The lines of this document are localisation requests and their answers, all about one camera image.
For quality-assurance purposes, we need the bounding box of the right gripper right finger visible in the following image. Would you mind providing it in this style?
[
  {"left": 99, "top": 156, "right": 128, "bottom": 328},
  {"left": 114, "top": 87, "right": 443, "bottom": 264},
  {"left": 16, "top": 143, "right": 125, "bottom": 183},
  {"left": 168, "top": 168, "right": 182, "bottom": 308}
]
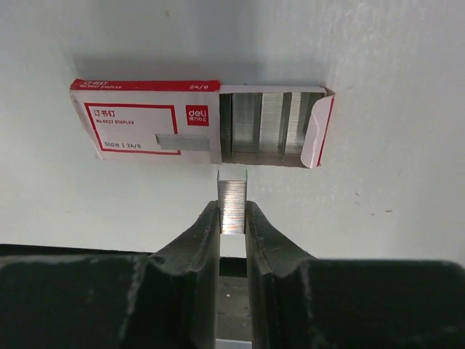
[{"left": 246, "top": 201, "right": 464, "bottom": 348}]

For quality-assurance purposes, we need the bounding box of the staple strip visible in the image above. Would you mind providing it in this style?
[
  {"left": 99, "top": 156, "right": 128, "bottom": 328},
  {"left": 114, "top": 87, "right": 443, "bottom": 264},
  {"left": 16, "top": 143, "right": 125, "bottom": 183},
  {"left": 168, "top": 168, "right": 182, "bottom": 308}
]
[{"left": 217, "top": 169, "right": 248, "bottom": 236}]

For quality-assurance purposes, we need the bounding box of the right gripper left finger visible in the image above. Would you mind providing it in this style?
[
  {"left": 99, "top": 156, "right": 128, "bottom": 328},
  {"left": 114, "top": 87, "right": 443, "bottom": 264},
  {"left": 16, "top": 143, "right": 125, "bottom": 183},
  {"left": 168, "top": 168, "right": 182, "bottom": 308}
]
[{"left": 1, "top": 201, "right": 219, "bottom": 348}]

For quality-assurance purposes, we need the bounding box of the red white staple box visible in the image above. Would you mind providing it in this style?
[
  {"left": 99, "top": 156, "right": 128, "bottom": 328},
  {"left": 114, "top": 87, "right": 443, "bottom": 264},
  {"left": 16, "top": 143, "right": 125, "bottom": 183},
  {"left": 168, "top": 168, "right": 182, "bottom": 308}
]
[{"left": 70, "top": 79, "right": 335, "bottom": 169}]

